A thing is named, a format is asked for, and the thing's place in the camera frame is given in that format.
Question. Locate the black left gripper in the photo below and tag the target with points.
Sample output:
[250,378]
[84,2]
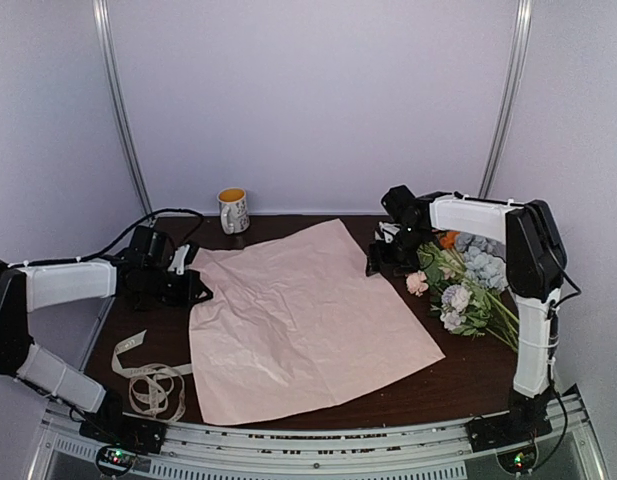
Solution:
[188,292]

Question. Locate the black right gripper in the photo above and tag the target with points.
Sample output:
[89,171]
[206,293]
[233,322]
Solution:
[378,257]

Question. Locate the orange fake flower stem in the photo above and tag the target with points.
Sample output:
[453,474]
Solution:
[448,239]

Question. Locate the white patterned mug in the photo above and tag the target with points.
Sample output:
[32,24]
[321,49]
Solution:
[233,210]

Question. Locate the purple fake flower bunch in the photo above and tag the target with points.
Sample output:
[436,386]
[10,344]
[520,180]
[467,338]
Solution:
[464,307]

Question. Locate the pink wrapping paper sheet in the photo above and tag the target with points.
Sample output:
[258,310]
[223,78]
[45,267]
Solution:
[295,325]

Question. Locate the blue fake hydrangea stem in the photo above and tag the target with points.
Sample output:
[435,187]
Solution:
[482,264]

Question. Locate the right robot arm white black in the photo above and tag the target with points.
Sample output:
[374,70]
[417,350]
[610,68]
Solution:
[536,271]

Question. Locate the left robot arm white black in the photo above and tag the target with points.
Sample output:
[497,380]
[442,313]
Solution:
[38,289]

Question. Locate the beige printed ribbon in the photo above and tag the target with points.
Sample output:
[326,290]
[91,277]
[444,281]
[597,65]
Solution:
[156,390]

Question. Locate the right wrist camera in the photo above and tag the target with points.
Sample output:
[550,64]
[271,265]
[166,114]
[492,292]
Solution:
[386,232]

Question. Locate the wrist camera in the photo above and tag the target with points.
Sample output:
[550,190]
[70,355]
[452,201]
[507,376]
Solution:
[386,232]
[183,257]

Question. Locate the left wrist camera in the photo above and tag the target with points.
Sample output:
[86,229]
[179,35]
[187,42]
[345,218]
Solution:
[183,257]

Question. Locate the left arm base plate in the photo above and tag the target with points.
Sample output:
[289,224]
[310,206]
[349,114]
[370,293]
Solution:
[137,435]

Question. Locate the right aluminium frame post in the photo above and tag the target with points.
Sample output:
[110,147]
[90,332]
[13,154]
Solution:
[514,73]

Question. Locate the aluminium frame post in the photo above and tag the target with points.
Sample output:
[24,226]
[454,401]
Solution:
[120,114]
[514,73]

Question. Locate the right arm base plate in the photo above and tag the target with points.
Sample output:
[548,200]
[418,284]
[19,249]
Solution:
[498,431]

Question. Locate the aluminium front rail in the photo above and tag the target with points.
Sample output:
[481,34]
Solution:
[442,450]

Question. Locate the left aluminium frame post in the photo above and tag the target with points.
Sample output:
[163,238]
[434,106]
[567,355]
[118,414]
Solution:
[120,114]

